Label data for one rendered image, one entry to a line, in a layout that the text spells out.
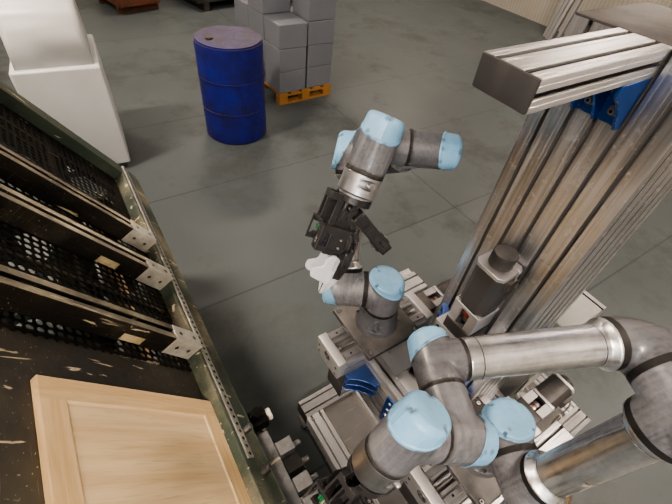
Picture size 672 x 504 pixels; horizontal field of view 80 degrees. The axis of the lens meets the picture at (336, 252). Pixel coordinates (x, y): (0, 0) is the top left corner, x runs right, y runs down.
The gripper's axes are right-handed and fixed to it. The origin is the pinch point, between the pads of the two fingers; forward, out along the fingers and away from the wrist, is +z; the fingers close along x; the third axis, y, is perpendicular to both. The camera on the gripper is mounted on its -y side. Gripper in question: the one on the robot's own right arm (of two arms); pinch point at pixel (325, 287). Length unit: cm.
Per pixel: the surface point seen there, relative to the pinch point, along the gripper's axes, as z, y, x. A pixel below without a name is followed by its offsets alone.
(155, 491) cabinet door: 55, 20, 2
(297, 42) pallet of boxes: -89, -62, -397
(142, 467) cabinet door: 53, 23, -2
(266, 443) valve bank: 75, -18, -29
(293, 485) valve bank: 78, -26, -15
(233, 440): 66, -3, -22
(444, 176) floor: -23, -209, -262
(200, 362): 60, 8, -49
